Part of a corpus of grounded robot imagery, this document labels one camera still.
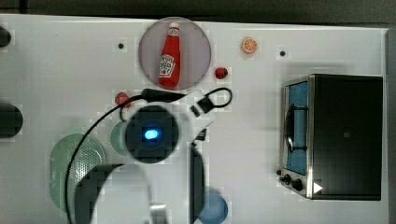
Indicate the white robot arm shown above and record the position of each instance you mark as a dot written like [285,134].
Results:
[164,182]

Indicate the blue mug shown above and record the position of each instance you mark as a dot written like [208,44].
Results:
[215,209]

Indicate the red toy strawberry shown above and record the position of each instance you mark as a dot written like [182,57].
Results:
[221,73]

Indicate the red ketchup bottle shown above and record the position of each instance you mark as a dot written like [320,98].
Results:
[170,59]

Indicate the grey round plate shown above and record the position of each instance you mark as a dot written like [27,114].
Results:
[194,47]

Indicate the red toy fruit piece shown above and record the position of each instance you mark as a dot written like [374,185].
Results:
[121,99]

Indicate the green small cup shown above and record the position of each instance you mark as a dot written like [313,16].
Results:
[115,139]

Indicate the orange slice toy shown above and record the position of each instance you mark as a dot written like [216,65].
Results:
[249,45]

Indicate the silver toaster oven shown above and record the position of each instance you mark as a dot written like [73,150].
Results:
[332,137]

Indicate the black round object left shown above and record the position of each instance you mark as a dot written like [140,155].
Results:
[11,121]

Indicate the black object top left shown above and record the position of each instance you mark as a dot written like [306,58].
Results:
[5,37]

